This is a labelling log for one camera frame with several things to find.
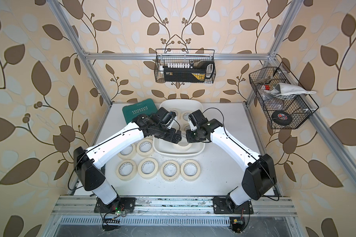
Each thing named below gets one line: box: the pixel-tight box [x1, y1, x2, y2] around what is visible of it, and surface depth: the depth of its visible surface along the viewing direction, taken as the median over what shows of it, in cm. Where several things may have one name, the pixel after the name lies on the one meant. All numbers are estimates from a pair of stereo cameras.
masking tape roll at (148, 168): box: [137, 157, 159, 180], surface depth 88 cm
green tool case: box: [122, 98, 159, 124], surface depth 114 cm
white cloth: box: [269, 82, 317, 97], surface depth 63 cm
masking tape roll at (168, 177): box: [160, 159, 181, 182], surface depth 84 cm
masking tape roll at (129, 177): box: [115, 158, 138, 182], surface depth 85 cm
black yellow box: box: [163, 61, 216, 83], surface depth 86 cm
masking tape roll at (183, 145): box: [172, 132, 193, 152], surface depth 79 cm
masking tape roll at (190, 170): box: [180, 159, 201, 182], surface depth 86 cm
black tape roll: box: [271, 110, 293, 126], surface depth 73 cm
